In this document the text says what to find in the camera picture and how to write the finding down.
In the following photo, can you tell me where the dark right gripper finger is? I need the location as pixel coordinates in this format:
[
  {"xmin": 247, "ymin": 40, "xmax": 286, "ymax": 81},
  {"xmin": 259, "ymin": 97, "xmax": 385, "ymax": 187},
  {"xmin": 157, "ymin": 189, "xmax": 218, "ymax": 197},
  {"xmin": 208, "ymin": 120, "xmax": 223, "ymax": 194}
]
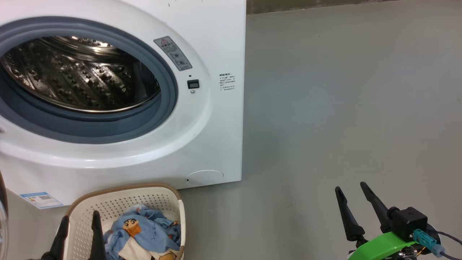
[
  {"xmin": 335, "ymin": 186, "xmax": 366, "ymax": 242},
  {"xmin": 360, "ymin": 182, "xmax": 392, "ymax": 233}
]

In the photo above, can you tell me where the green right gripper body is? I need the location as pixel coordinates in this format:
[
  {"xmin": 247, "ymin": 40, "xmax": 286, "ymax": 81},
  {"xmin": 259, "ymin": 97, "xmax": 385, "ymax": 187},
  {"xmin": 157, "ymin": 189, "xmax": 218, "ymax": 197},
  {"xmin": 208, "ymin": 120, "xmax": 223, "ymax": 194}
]
[{"xmin": 347, "ymin": 232, "xmax": 431, "ymax": 260}]

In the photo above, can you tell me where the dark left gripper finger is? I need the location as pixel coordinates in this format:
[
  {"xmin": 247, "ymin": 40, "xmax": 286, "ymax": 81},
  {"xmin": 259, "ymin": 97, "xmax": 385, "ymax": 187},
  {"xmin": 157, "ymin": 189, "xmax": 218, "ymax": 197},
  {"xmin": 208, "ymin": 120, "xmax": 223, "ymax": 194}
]
[
  {"xmin": 88, "ymin": 211, "xmax": 107, "ymax": 260},
  {"xmin": 40, "ymin": 216, "xmax": 70, "ymax": 260}
]

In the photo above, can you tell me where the blue cartoon boy print garment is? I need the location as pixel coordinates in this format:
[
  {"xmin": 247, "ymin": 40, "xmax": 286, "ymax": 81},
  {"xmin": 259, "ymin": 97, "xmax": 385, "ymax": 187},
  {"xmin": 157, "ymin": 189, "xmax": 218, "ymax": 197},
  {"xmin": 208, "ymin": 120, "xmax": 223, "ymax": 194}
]
[{"xmin": 104, "ymin": 204, "xmax": 182, "ymax": 260}]

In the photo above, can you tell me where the black round glass washer door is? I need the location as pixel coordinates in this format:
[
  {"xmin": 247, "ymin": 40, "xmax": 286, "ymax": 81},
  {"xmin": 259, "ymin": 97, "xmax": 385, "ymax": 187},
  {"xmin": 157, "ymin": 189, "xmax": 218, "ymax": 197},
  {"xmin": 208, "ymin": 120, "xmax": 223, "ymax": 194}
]
[{"xmin": 0, "ymin": 172, "xmax": 9, "ymax": 260}]

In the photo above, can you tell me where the cream perforated laundry basket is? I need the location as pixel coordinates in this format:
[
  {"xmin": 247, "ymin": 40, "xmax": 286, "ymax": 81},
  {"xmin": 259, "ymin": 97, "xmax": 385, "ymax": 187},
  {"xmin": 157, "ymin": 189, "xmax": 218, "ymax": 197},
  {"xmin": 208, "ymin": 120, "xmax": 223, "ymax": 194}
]
[{"xmin": 64, "ymin": 183, "xmax": 186, "ymax": 260}]

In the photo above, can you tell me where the white front-load washing machine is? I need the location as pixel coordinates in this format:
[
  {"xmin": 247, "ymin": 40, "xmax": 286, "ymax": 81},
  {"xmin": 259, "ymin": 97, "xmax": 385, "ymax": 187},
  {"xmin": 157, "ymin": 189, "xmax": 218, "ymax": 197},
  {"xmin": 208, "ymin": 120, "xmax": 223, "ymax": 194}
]
[{"xmin": 0, "ymin": 0, "xmax": 247, "ymax": 209}]

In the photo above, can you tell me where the blue energy label sticker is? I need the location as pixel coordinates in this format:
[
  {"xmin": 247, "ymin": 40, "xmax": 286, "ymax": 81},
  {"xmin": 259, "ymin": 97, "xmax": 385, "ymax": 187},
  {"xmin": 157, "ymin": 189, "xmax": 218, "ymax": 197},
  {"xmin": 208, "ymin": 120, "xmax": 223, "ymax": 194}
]
[{"xmin": 20, "ymin": 192, "xmax": 64, "ymax": 209}]

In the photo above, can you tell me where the grey warning label sticker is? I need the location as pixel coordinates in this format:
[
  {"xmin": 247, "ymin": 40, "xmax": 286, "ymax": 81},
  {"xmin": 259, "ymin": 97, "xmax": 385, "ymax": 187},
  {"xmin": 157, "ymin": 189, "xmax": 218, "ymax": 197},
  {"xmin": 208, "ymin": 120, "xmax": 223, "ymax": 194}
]
[{"xmin": 154, "ymin": 36, "xmax": 192, "ymax": 71}]

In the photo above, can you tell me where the teal right camera connector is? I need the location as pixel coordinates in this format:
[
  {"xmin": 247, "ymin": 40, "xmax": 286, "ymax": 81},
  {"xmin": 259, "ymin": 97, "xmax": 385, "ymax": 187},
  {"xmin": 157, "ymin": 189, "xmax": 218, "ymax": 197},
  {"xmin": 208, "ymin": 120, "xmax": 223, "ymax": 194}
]
[{"xmin": 413, "ymin": 229, "xmax": 445, "ymax": 257}]

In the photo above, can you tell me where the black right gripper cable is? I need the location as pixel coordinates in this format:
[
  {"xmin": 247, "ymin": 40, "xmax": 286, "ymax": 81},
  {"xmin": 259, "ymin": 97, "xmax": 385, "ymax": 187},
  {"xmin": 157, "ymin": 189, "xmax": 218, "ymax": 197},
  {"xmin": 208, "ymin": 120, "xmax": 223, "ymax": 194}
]
[{"xmin": 433, "ymin": 231, "xmax": 462, "ymax": 260}]

